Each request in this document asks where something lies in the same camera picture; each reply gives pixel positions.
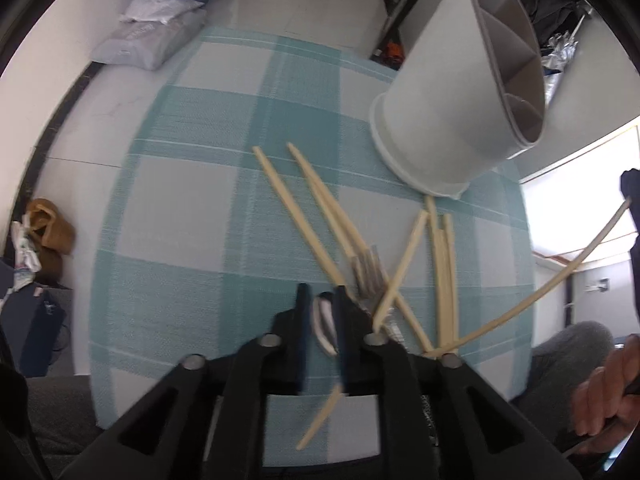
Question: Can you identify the metal spoon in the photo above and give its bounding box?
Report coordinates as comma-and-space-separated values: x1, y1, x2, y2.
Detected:
311, 292, 338, 358

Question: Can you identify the bamboo chopstick long low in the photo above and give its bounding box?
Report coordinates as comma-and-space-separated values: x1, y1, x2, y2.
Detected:
424, 197, 631, 358

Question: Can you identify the person right hand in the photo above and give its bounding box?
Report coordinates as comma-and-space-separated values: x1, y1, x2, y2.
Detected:
572, 335, 639, 454

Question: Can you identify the metal fork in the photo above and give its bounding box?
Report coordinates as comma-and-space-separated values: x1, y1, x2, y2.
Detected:
352, 246, 387, 316

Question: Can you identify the bamboo chopstick on table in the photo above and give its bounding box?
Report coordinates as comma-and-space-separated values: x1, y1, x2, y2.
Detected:
296, 384, 343, 451

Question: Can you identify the bamboo chopstick right crossing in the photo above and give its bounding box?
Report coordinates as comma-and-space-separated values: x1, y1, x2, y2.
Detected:
424, 195, 459, 347

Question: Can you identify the bamboo chopstick far left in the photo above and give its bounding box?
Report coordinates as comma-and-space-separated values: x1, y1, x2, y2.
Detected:
252, 146, 347, 286

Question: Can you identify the bamboo chopstick vertical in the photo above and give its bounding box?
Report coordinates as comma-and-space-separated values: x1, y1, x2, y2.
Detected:
372, 209, 428, 333

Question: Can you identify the teal checked tablecloth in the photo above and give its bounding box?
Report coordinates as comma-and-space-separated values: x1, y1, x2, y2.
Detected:
89, 27, 535, 466

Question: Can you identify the white utensil holder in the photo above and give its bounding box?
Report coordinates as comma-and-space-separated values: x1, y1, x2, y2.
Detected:
370, 0, 546, 198

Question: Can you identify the brown shoe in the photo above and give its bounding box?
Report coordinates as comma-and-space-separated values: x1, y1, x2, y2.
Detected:
26, 198, 76, 283

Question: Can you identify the grey plastic parcel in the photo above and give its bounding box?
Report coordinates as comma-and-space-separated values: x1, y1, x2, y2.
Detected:
91, 9, 206, 70

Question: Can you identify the silver folded umbrella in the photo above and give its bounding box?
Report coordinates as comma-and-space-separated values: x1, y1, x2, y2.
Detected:
542, 6, 593, 107

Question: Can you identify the white plastic parcel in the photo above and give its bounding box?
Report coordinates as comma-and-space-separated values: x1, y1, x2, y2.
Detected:
120, 0, 204, 24

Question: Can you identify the black backpack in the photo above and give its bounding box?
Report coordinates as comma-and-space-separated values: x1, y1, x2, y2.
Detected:
520, 0, 585, 47

